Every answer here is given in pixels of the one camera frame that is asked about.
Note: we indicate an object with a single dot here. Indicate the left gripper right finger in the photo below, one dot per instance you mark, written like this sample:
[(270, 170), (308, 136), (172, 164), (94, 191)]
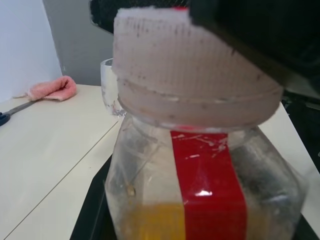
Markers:
[(312, 212)]

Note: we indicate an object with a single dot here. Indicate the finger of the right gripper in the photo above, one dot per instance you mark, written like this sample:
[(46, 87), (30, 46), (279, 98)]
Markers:
[(262, 30), (103, 12)]

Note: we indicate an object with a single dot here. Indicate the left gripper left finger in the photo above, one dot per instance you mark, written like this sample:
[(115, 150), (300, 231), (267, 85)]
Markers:
[(92, 212)]

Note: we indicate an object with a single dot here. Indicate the white ribbed bottle cap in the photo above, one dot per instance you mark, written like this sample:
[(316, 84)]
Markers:
[(175, 75)]

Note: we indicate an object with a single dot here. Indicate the clear plastic bottle red tape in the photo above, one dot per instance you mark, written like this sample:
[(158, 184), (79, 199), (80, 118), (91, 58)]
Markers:
[(207, 187)]

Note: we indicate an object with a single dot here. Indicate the clear wine glass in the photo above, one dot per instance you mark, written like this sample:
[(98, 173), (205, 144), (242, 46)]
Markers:
[(106, 85)]

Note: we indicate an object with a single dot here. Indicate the pink cloth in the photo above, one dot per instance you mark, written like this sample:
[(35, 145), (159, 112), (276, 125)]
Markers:
[(57, 88)]

